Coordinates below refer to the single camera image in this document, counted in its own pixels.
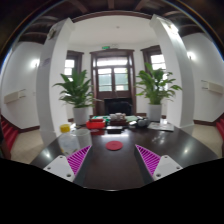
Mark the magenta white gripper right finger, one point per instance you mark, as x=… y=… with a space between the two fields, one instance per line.
x=157 y=166

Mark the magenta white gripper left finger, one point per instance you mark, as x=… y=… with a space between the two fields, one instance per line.
x=67 y=167

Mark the clear bottle yellow cap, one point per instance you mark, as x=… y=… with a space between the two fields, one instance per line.
x=68 y=141

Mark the clear plastic cup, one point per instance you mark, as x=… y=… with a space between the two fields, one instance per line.
x=84 y=137

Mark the magazine on table right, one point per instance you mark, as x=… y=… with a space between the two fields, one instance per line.
x=161 y=126

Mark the dark teapot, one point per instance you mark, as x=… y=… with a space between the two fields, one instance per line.
x=144 y=122

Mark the red round coaster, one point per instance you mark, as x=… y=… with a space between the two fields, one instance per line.
x=114 y=145

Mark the red rectangular box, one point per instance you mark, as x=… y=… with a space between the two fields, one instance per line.
x=95 y=124

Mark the black phone on table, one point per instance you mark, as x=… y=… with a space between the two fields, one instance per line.
x=114 y=129

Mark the tea set on tray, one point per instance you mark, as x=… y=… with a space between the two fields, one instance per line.
x=118 y=119

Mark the left potted green plant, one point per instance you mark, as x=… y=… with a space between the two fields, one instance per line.
x=77 y=91

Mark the potted green plant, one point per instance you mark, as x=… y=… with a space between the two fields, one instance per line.
x=155 y=88
x=77 y=91

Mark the right potted green plant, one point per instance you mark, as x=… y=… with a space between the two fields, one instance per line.
x=155 y=88

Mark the left wooden window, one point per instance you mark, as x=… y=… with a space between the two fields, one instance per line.
x=73 y=62

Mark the wooden window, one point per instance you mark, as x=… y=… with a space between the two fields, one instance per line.
x=73 y=62
x=153 y=56

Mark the dark wooden double door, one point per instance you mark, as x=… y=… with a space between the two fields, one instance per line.
x=113 y=78

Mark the right wooden window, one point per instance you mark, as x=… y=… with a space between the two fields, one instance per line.
x=153 y=56

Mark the left wall air conditioner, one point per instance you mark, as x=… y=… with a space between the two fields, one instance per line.
x=14 y=96

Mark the wall air conditioner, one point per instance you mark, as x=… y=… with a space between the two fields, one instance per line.
x=216 y=88
x=14 y=96

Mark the right wall air conditioner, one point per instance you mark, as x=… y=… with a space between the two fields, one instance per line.
x=216 y=88

